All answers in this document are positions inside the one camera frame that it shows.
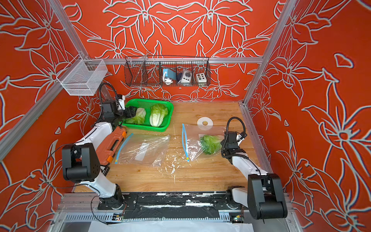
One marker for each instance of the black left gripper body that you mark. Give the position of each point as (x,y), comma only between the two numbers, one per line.
(128,113)

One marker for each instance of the green chinese cabbage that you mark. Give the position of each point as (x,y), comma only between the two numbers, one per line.
(211,144)
(158,113)
(139,118)

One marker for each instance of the clear zip-top bag blue seal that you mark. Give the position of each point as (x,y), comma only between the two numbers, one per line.
(143,149)

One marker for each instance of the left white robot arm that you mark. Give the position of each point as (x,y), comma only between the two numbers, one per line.
(82,161)

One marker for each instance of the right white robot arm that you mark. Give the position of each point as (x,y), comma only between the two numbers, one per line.
(264,196)

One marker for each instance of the green perforated plastic basket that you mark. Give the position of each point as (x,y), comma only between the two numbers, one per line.
(147,104)

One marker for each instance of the orange plastic tool case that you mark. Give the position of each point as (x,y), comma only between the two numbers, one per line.
(108,147)

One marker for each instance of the white round-dial device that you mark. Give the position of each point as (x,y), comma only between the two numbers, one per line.
(186,77)

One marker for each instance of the white tape roll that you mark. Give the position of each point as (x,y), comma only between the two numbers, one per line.
(205,123)

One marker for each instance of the white button box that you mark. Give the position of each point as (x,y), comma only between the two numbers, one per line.
(201,78)

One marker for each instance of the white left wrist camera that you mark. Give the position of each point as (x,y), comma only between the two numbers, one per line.
(121,101)

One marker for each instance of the black wire wall basket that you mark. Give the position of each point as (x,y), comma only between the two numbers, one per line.
(147,71)

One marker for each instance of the blue box with white cable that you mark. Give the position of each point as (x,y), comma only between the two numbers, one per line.
(169,76)

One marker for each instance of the white mesh wall basket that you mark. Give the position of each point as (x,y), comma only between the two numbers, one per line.
(82,78)

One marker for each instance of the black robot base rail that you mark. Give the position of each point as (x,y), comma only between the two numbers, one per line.
(199,205)

